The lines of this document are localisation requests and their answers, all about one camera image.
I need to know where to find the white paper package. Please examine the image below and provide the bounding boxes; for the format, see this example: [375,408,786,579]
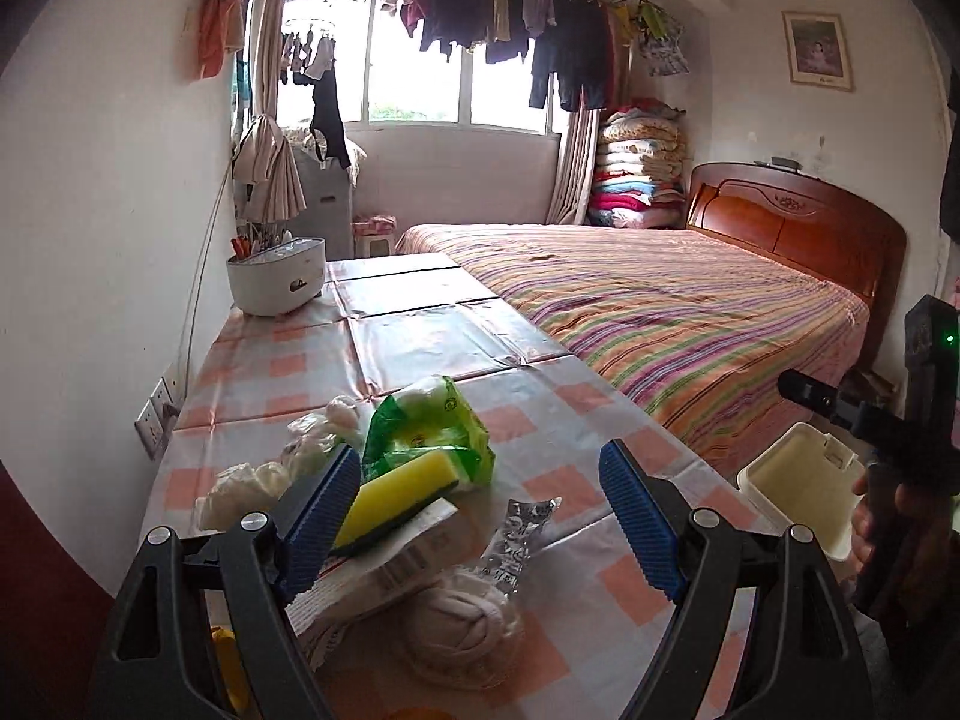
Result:
[289,499,460,661]

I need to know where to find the white bun in wrapper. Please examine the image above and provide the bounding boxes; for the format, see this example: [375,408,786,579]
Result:
[397,566,526,691]

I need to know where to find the wooden headboard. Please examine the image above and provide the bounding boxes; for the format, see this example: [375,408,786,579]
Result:
[684,161,908,376]

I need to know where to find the beige tied curtain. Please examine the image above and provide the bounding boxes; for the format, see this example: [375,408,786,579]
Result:
[231,0,310,220]

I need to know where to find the white utensil holder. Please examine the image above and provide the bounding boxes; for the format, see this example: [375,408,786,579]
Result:
[227,236,328,317]

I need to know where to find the white wall socket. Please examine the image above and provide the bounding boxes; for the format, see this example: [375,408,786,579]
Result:
[135,401,167,460]
[150,379,185,428]

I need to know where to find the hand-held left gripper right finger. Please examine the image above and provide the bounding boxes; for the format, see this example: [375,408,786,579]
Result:
[598,439,875,720]

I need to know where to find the framed picture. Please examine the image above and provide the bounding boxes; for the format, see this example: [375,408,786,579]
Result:
[781,11,856,93]

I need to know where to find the yellow plastic item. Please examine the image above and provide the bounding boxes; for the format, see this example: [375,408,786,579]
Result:
[208,626,252,717]

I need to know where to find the white cable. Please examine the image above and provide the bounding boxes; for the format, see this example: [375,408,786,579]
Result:
[176,157,235,391]

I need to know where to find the orange hanging cloth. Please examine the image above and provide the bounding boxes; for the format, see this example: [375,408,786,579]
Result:
[196,0,247,80]

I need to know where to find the stack of folded quilts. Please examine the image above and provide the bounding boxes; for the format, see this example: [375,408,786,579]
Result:
[586,99,689,230]

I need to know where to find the white crumpled plastic bags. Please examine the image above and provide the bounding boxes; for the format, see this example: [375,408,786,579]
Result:
[195,461,293,533]

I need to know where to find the beige striped curtain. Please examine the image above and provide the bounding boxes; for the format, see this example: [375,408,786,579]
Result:
[547,109,602,226]

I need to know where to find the row of hanging clothes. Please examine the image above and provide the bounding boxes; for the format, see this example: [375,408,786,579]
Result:
[371,0,691,113]

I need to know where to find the pink stool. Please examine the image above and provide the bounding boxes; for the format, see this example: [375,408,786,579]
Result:
[352,214,397,260]

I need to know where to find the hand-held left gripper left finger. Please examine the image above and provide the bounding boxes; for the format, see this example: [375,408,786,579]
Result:
[88,444,362,720]

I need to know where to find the striped bedsheet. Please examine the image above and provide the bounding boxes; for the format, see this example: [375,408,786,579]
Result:
[395,222,871,481]

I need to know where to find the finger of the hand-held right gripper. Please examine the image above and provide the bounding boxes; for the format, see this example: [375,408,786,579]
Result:
[778,369,871,436]

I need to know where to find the bundle of utensils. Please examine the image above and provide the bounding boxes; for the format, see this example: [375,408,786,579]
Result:
[231,222,301,260]

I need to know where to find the white air cooler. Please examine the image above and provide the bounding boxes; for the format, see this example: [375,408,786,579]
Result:
[289,142,355,260]

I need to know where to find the green plastic bag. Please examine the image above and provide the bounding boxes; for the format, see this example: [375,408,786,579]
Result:
[361,375,497,492]

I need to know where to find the yellow sponge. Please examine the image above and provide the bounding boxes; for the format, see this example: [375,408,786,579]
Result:
[330,446,462,557]

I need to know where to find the black jacket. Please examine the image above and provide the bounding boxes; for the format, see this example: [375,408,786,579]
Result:
[939,75,960,241]

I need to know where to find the black hanging garment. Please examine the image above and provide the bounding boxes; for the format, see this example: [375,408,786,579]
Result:
[309,64,352,170]

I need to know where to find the person's right hand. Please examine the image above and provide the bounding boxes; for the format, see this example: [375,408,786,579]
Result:
[852,469,959,578]

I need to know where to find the clear plastic wrapper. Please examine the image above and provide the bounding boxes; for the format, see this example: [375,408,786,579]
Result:
[476,496,563,601]

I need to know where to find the cream plastic waste bin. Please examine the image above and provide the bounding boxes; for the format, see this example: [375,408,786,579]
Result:
[736,422,867,562]

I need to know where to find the window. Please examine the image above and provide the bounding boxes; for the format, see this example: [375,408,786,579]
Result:
[281,0,571,136]

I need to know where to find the pink checkered tablecloth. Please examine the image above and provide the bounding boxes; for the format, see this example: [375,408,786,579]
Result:
[142,253,758,720]

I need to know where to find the hanging sock dryer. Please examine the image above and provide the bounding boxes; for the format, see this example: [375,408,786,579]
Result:
[279,19,338,87]

